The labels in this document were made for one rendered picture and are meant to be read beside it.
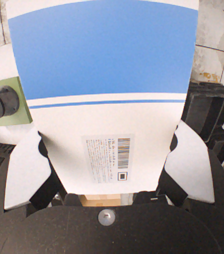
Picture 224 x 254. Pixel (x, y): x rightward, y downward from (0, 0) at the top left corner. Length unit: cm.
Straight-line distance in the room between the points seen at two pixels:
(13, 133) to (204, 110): 133
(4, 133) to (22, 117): 26
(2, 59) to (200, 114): 128
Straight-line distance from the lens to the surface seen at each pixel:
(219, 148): 157
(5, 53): 69
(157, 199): 210
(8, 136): 91
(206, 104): 106
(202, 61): 157
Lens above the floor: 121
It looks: 58 degrees down
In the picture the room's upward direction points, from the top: 177 degrees clockwise
